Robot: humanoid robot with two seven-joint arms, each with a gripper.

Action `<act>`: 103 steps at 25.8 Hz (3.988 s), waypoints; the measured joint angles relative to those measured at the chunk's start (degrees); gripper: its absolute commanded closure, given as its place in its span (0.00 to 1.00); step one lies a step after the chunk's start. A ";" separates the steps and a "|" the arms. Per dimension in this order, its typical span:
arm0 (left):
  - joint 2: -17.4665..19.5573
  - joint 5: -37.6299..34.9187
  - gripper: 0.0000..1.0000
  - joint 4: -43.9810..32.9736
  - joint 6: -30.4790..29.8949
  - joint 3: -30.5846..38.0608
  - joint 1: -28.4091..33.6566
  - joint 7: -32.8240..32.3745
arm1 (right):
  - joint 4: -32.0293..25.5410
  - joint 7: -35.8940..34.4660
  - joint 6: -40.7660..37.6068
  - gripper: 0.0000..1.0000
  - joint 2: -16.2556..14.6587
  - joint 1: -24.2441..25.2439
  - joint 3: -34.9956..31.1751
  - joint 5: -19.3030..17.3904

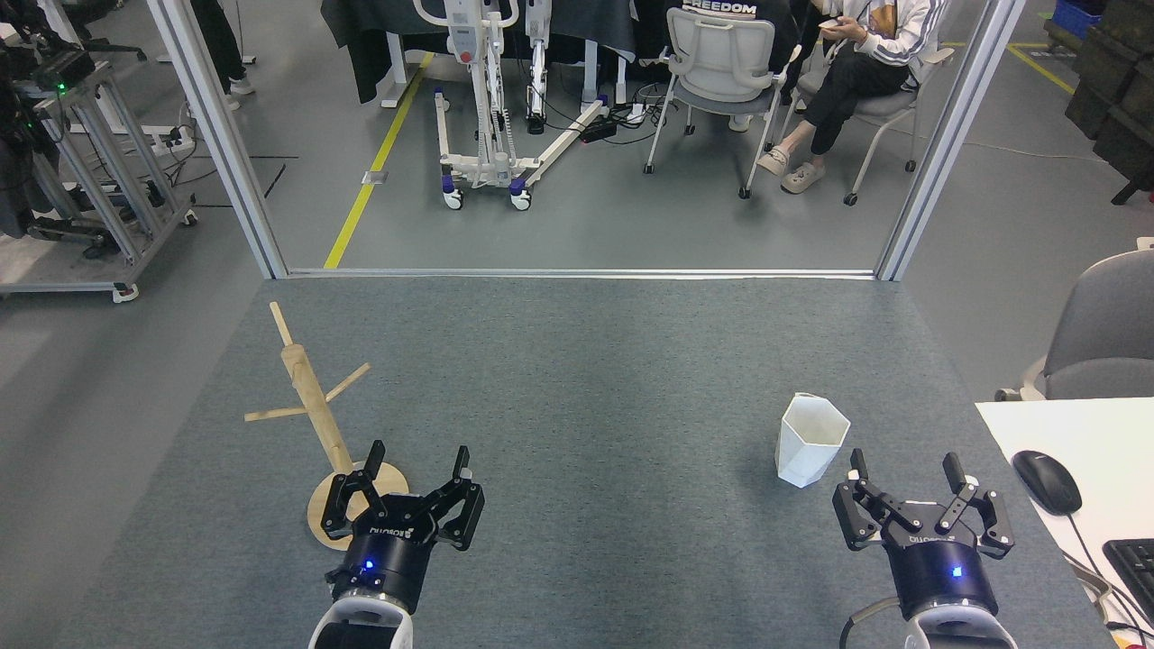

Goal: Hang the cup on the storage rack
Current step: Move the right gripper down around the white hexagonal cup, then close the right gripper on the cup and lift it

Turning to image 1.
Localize wooden cup rack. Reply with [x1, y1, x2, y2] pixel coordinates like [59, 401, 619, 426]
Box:
[243, 302, 410, 552]

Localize person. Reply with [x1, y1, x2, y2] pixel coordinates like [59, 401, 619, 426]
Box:
[756, 0, 948, 195]

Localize white wheeled stand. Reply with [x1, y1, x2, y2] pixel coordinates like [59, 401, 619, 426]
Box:
[413, 0, 610, 213]

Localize black computer mouse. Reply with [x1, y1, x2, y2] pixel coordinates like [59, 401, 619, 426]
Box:
[1012, 450, 1083, 516]

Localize black keyboard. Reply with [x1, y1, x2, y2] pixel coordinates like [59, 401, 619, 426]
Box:
[1103, 538, 1154, 623]

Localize black cloth covered table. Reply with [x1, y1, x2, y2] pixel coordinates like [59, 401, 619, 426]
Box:
[321, 0, 641, 105]

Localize white lift column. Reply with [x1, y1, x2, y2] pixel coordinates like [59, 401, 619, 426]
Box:
[526, 0, 553, 136]

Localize white desk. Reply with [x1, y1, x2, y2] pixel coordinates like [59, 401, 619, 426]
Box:
[975, 398, 1154, 649]

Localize grey upholstered chair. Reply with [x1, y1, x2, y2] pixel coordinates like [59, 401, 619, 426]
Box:
[995, 250, 1154, 403]

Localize grey wheeled chair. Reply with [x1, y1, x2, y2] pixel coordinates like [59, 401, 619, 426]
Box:
[775, 41, 957, 206]

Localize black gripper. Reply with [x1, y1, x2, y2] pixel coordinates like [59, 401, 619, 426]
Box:
[832, 448, 1016, 625]
[321, 440, 486, 616]

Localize metal equipment cart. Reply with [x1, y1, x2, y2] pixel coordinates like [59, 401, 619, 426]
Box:
[0, 41, 199, 304]

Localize silver frame post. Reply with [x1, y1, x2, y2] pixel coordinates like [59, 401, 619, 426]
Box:
[147, 0, 289, 279]
[875, 0, 1029, 282]

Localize blue storage bin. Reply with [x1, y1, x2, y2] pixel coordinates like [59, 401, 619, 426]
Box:
[1053, 0, 1105, 40]

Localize dark stacked crates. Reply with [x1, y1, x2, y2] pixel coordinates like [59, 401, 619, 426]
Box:
[1065, 0, 1154, 206]

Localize white faceted cup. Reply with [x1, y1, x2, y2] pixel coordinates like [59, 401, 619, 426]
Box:
[776, 393, 851, 489]

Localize black mouse cable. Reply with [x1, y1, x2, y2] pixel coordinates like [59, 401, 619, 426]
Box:
[1064, 512, 1154, 632]

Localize white mesh office chair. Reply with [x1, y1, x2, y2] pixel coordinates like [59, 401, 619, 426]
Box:
[644, 5, 803, 200]

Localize silver frame rail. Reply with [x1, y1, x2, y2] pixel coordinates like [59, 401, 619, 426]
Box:
[287, 268, 877, 280]

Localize person's legs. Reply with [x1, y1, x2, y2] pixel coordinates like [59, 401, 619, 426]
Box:
[189, 0, 256, 112]

